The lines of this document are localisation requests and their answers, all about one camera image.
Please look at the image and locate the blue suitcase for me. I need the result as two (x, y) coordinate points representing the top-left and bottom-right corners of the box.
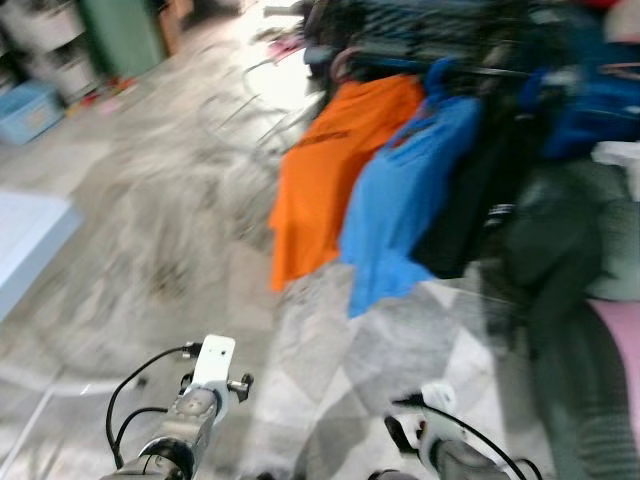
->
(540, 5), (640, 161)

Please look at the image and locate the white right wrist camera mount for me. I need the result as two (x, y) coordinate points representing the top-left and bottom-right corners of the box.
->
(415, 383), (463, 446)

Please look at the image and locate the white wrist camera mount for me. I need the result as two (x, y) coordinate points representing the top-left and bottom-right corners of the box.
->
(415, 383), (463, 446)
(190, 335), (238, 403)

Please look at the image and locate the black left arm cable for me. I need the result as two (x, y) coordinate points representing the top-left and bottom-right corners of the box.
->
(104, 343), (201, 471)

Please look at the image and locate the white folding table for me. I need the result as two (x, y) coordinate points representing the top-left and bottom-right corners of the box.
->
(0, 190), (84, 323)

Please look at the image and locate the pink clothes hanger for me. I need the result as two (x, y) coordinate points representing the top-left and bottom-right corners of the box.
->
(598, 60), (640, 83)

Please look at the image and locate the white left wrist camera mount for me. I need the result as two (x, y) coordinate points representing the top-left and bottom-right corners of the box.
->
(190, 335), (238, 403)

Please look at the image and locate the light blue shirt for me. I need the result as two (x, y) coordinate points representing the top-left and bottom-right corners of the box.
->
(338, 93), (488, 319)

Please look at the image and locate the robot right leg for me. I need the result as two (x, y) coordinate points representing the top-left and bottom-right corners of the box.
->
(368, 468), (421, 480)

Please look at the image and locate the dark green sofa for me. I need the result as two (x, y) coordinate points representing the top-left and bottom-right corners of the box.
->
(498, 160), (640, 480)

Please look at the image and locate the black garment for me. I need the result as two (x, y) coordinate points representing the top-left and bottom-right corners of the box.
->
(410, 95), (549, 283)

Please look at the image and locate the green cabinet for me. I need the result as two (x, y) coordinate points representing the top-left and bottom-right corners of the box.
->
(78, 0), (167, 79)

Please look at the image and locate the orange shirt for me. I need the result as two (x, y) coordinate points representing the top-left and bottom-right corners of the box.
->
(270, 75), (428, 294)

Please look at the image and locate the pink cushion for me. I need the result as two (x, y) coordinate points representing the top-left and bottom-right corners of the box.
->
(588, 298), (640, 446)

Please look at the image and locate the light blue plastic basket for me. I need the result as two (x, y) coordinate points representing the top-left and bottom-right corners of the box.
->
(0, 80), (67, 147)

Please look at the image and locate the white storage cart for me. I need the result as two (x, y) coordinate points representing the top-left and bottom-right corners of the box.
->
(25, 45), (101, 103)
(0, 0), (83, 53)

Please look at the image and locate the black metal clothes rack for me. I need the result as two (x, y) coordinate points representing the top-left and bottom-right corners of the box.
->
(300, 0), (601, 91)

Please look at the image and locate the white cloth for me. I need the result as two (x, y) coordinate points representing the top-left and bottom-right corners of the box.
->
(590, 140), (640, 171)

